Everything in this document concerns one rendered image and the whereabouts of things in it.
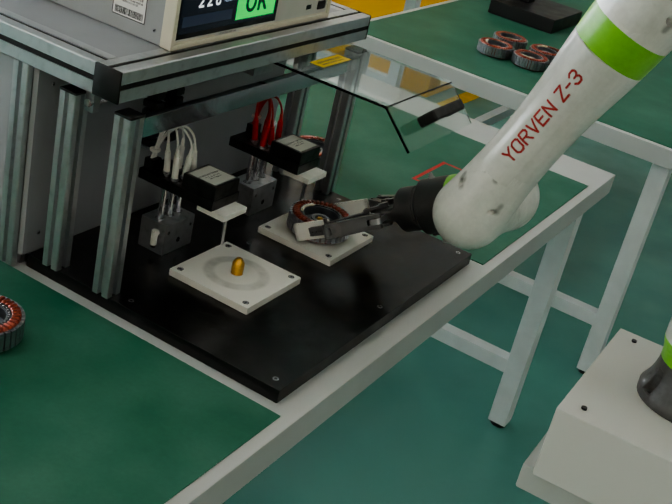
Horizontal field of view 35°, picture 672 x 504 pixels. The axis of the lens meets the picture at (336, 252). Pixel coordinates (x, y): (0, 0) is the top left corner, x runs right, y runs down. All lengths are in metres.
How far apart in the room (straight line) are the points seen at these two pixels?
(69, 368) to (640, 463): 0.75
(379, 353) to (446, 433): 1.23
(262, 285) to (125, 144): 0.34
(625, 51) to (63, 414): 0.84
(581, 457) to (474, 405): 1.56
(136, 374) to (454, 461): 1.42
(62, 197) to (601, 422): 0.81
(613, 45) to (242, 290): 0.66
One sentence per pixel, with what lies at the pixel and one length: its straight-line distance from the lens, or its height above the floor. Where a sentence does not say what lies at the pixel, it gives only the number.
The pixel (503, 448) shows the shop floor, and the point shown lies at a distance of 2.89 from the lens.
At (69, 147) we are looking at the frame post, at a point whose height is 0.97.
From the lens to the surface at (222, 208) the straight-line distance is 1.67.
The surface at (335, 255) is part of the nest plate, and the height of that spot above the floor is 0.78.
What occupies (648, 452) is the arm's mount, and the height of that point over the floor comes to 0.86.
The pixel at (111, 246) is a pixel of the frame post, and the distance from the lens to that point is 1.57.
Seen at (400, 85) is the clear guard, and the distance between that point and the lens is 1.82.
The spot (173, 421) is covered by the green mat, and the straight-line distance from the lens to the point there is 1.42.
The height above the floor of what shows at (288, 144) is 0.92.
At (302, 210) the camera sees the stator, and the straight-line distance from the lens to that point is 1.88.
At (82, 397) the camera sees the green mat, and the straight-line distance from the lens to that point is 1.44.
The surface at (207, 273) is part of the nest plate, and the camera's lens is 1.69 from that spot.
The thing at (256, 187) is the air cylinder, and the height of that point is 0.82.
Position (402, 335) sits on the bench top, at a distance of 1.71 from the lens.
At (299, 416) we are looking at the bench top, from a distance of 1.47.
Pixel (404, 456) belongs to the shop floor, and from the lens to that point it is 2.74.
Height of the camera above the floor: 1.59
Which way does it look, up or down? 26 degrees down
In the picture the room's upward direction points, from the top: 14 degrees clockwise
